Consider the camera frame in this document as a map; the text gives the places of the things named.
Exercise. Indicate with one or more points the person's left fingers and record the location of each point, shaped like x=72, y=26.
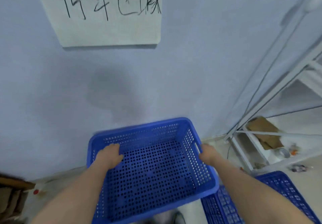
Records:
x=118, y=152

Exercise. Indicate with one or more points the white handwritten paper sign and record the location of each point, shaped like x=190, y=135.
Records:
x=105, y=12

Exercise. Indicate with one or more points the brown cardboard box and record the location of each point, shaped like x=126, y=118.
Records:
x=12, y=198

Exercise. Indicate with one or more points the person's left hand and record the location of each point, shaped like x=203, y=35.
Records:
x=110, y=156

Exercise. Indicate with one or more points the blue perforated plastic crate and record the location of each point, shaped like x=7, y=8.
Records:
x=261, y=198
x=153, y=171

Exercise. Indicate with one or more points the brown cardboard piece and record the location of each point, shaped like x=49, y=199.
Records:
x=266, y=133

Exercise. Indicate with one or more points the white metal shelf rack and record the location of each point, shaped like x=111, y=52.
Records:
x=284, y=105

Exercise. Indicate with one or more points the grey tape roll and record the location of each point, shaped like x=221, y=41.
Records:
x=283, y=152

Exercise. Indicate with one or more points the person's right fingers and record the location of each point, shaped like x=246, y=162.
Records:
x=202, y=153

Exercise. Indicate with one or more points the person's left forearm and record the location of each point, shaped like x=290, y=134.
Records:
x=75, y=193

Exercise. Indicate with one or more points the person's right hand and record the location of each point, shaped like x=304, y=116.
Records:
x=208, y=153

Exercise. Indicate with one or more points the person's right forearm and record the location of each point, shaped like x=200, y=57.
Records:
x=256, y=193

